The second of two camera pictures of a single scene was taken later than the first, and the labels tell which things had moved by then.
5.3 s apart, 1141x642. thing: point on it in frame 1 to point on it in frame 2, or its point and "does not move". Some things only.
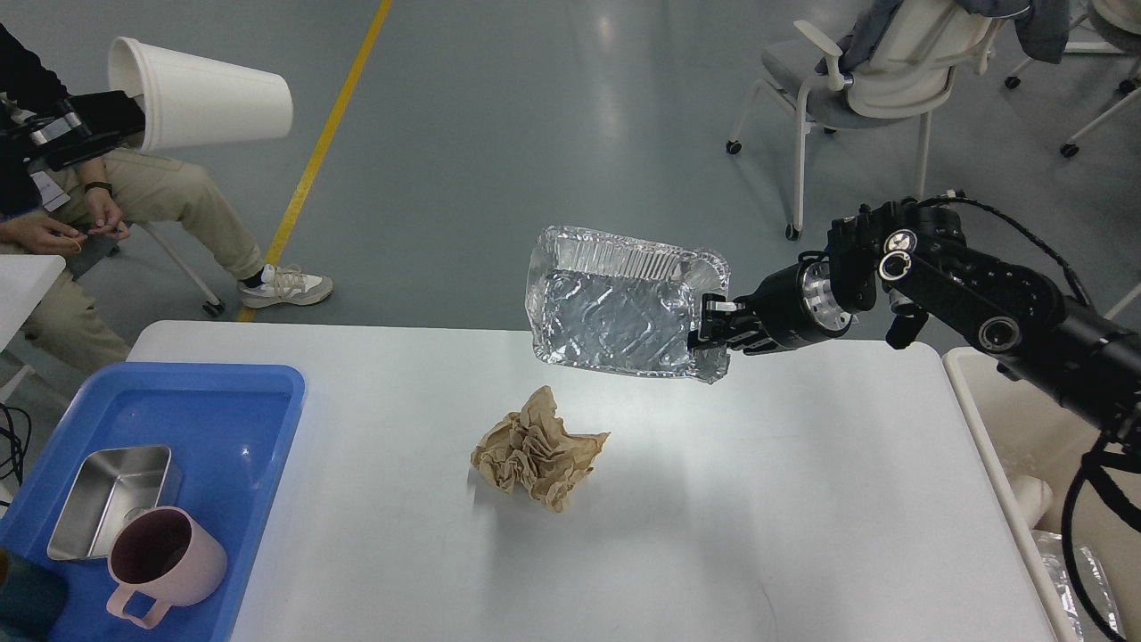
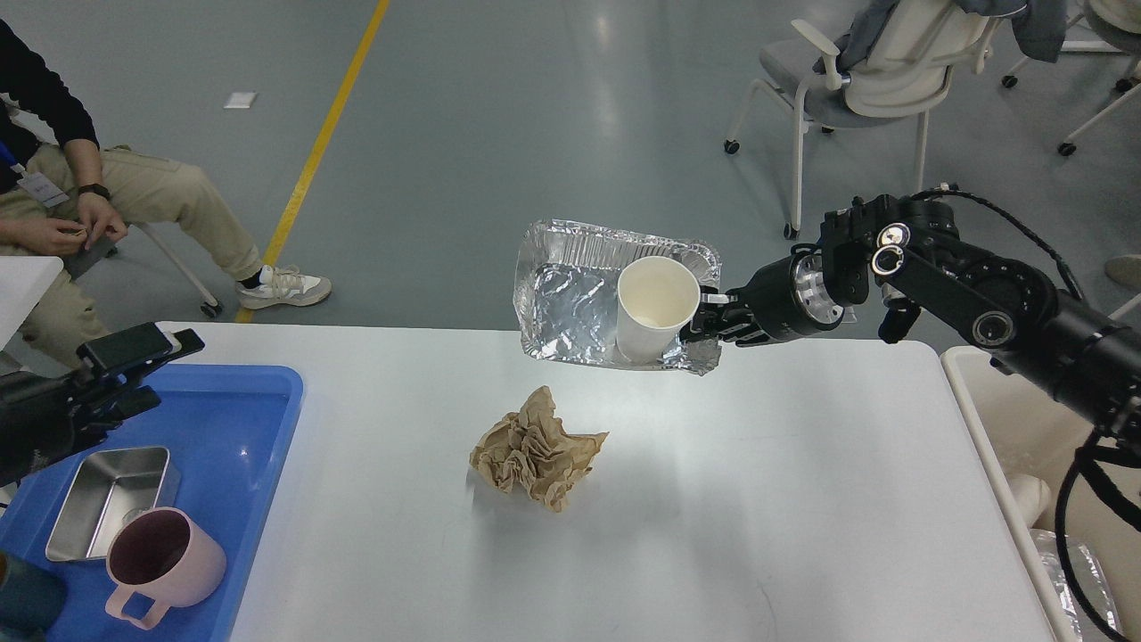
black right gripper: (801, 305) does not move
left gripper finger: (61, 154) to (100, 415)
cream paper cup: (189, 102) to (656, 297)
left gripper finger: (99, 117) to (130, 352)
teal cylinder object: (33, 599) does not move
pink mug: (161, 556) does not move
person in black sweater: (53, 212) does not move
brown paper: (532, 451) does not move
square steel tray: (110, 486) does not move
